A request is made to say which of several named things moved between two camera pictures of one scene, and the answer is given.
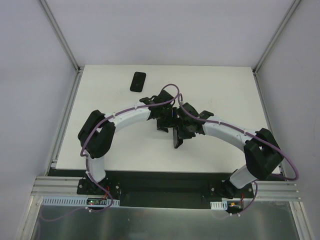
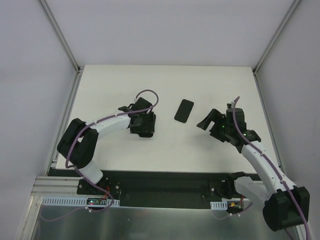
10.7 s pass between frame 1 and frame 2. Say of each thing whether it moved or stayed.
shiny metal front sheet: stayed
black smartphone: moved
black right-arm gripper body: moved
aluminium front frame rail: stayed
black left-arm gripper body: moved
